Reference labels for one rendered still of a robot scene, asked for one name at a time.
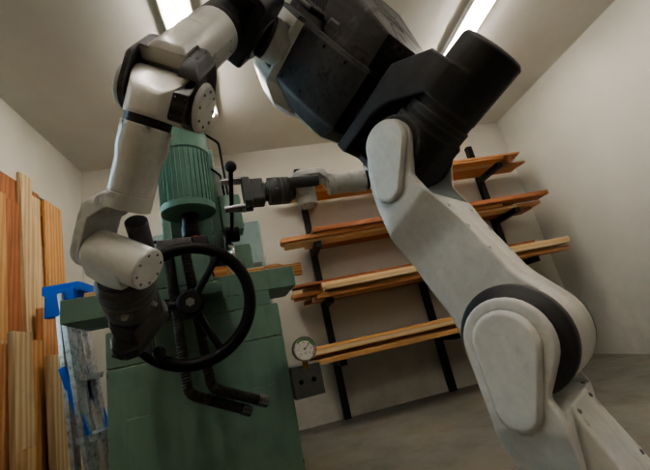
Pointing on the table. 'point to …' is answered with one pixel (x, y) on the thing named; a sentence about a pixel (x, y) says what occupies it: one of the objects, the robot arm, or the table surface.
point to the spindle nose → (190, 224)
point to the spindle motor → (187, 178)
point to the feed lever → (231, 205)
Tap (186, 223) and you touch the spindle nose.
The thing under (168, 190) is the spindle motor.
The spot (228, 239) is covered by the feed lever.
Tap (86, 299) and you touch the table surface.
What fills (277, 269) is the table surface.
